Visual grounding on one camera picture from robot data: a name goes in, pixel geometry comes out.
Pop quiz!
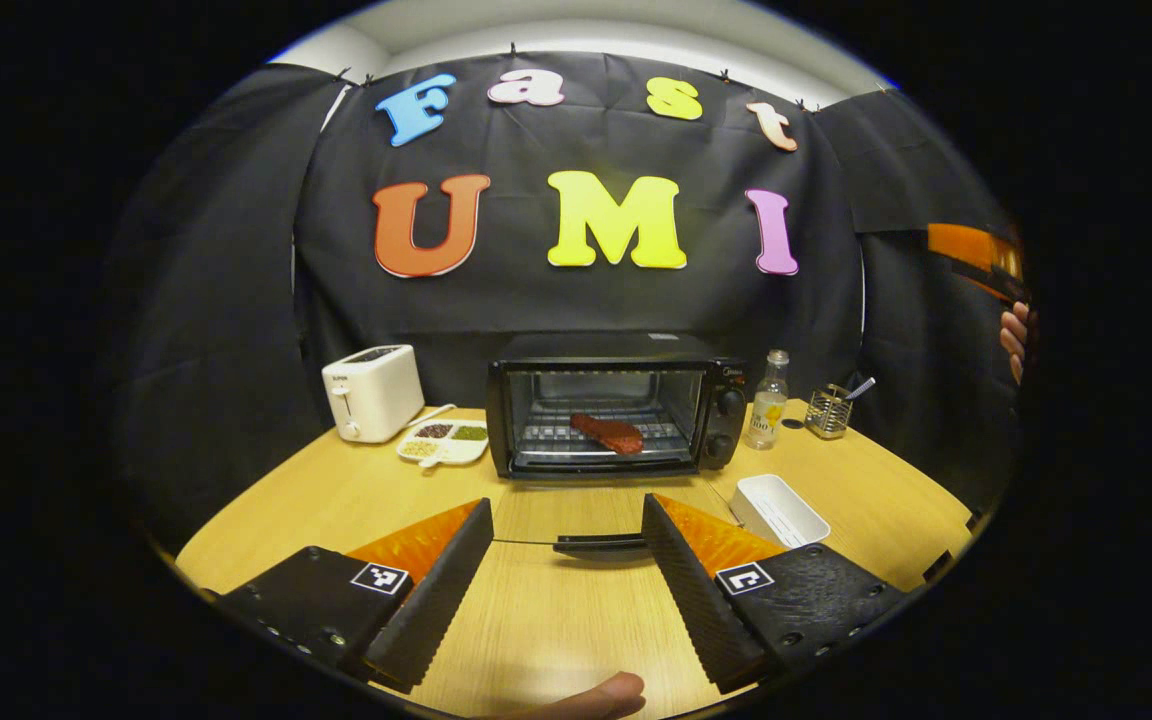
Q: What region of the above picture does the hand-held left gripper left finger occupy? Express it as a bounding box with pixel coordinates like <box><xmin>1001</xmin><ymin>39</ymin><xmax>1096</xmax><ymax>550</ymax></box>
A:
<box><xmin>219</xmin><ymin>498</ymin><xmax>495</xmax><ymax>694</ymax></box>

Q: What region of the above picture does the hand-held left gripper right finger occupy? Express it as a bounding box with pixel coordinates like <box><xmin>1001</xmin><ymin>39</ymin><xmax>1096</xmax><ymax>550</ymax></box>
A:
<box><xmin>641</xmin><ymin>493</ymin><xmax>908</xmax><ymax>696</ymax></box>

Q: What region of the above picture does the red meat slice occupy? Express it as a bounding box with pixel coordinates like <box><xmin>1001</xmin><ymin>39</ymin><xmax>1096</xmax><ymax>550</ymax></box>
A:
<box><xmin>569</xmin><ymin>412</ymin><xmax>646</xmax><ymax>457</ymax></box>

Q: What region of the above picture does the black electric oven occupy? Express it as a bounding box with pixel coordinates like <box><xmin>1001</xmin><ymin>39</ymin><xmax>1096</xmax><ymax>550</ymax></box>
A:
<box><xmin>485</xmin><ymin>332</ymin><xmax>750</xmax><ymax>558</ymax></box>

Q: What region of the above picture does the white rectangular tray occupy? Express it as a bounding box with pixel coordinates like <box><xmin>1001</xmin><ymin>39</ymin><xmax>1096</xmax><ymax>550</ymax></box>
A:
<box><xmin>730</xmin><ymin>473</ymin><xmax>833</xmax><ymax>550</ymax></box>

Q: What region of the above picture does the white divided snack plate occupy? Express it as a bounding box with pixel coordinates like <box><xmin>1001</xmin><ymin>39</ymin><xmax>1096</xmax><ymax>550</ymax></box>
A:
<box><xmin>395</xmin><ymin>417</ymin><xmax>491</xmax><ymax>469</ymax></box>

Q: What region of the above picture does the clear glass bottle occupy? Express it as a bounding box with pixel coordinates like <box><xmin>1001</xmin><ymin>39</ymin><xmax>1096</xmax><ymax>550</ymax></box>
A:
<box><xmin>743</xmin><ymin>349</ymin><xmax>791</xmax><ymax>452</ymax></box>

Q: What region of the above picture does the white toaster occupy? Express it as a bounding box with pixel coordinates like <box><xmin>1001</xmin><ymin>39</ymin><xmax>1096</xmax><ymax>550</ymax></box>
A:
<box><xmin>321</xmin><ymin>344</ymin><xmax>427</xmax><ymax>445</ymax></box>

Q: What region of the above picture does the black backdrop cloth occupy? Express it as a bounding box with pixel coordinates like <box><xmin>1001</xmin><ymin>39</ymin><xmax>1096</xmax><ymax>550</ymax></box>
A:
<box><xmin>111</xmin><ymin>50</ymin><xmax>1032</xmax><ymax>553</ymax></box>

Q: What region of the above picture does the metal wire holder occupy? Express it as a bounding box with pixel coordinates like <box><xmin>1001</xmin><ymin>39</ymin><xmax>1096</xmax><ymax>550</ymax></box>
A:
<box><xmin>803</xmin><ymin>384</ymin><xmax>854</xmax><ymax>442</ymax></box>

